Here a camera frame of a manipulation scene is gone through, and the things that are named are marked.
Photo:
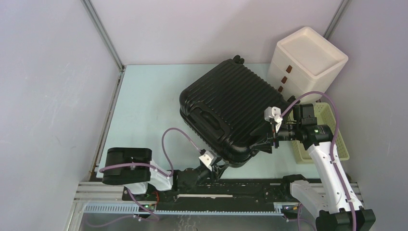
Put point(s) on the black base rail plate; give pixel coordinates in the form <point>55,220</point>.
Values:
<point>224,196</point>

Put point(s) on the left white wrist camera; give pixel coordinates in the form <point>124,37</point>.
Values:
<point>208,159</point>

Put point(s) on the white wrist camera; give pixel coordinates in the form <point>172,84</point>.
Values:
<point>208,159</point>
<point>273,115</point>

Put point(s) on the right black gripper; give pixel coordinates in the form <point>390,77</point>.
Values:
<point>265,129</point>

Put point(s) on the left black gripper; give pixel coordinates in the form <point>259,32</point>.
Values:
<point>219,169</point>

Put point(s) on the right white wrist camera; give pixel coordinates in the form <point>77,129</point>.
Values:
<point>273,115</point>

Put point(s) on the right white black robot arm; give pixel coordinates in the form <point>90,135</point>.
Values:
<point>340,209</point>

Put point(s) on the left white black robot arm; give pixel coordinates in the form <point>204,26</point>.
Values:
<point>135,169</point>

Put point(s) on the white stacked drawer unit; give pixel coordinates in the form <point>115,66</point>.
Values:
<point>304,61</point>

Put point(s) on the black ribbed hard-shell suitcase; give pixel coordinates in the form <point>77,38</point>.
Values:
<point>225,105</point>

